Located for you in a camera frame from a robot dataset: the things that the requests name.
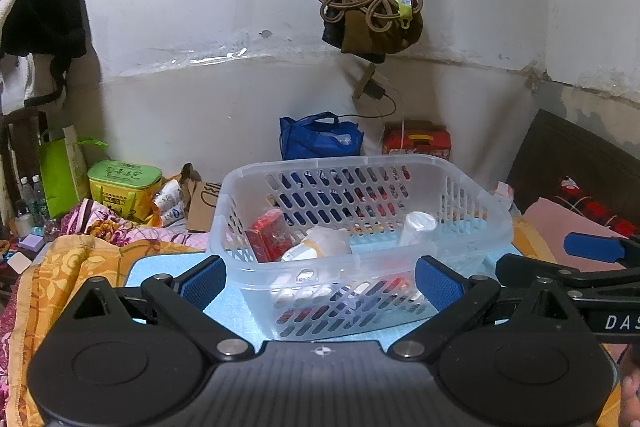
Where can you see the orange patterned blanket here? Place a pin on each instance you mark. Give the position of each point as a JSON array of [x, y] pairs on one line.
[[70, 272]]

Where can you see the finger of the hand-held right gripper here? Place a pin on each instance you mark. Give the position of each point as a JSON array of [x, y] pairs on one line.
[[595, 247], [545, 274]]

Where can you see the clear plastic basket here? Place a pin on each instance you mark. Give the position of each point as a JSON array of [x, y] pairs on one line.
[[360, 207]]

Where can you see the dark wooden chair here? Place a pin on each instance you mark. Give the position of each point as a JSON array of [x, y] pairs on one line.
[[20, 147]]

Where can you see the white tubes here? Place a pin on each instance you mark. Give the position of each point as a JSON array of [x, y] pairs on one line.
[[170, 202]]

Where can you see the yellow sheet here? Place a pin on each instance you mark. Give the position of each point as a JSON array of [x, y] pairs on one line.
[[530, 239]]

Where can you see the blue fabric bag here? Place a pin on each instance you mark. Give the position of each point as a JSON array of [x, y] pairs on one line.
[[315, 139]]

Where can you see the tiny white box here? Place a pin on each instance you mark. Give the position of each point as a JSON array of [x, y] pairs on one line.
[[20, 262]]

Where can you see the small red box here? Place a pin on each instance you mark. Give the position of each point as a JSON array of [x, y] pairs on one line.
[[267, 234]]

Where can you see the red gift carton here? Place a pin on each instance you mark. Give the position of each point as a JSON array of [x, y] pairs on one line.
[[417, 139]]

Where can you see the tiny purple box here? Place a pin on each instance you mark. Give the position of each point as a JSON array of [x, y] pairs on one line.
[[32, 243]]

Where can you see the white roll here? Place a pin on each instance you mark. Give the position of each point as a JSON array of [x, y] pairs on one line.
[[417, 227]]

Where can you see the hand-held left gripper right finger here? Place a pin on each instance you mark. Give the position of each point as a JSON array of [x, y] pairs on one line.
[[437, 288]]

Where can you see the white and red small carton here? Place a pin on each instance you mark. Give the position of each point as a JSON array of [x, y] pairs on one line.
[[502, 193]]

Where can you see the brown cardboard box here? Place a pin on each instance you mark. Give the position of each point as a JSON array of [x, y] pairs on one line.
[[200, 202]]

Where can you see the grey plush toy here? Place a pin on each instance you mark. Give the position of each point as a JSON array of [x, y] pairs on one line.
[[322, 247]]

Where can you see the dark wooden headboard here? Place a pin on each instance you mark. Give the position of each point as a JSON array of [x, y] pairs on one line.
[[580, 152]]

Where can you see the yellow green-lidded box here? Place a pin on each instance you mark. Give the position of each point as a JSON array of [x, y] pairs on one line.
[[125, 189]]

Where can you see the green paper bag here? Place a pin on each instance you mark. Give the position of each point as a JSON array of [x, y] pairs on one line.
[[60, 172]]

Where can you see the pink blanket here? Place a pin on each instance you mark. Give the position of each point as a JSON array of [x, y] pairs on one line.
[[550, 227]]

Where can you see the person's right hand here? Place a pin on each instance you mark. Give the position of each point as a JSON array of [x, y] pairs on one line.
[[631, 387]]

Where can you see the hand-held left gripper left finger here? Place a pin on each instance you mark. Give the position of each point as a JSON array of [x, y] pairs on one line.
[[205, 282]]

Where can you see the floral purple blanket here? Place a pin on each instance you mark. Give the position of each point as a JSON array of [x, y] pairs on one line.
[[105, 222]]

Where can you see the red plaid cloth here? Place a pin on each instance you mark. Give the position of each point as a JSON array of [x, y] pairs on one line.
[[595, 209]]

